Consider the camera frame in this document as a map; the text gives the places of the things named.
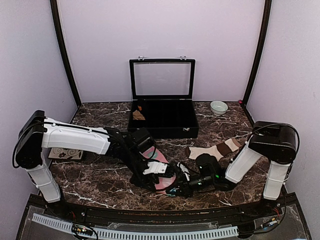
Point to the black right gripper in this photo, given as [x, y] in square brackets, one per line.
[187, 192]

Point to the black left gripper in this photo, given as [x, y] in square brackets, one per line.
[143, 181]

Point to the pink patterned sock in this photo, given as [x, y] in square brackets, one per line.
[161, 185]

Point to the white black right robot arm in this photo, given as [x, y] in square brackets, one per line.
[278, 142]

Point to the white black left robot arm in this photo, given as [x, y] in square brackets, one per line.
[41, 132]

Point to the beige rolled sock in box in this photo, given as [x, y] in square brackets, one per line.
[138, 116]

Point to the black compartment storage box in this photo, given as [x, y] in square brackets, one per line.
[166, 118]

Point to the beige and brown sock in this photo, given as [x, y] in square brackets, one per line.
[218, 151]

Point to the glass-panel black box lid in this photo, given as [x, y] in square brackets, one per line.
[162, 78]

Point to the floral square ceramic plate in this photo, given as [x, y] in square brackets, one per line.
[65, 154]

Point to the small green circuit board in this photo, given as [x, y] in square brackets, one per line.
[81, 230]

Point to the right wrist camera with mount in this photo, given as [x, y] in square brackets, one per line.
[184, 170]

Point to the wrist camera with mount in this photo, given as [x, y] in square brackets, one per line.
[159, 168]
[184, 170]

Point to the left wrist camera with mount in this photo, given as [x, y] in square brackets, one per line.
[159, 168]

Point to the white slotted cable duct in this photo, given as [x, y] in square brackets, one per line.
[103, 233]

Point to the black front rail frame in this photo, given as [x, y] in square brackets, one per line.
[255, 221]

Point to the black left corner post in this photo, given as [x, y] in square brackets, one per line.
[63, 51]

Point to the black corner post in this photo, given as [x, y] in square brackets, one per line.
[63, 51]
[258, 52]

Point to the black right corner post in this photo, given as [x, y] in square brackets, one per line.
[258, 52]

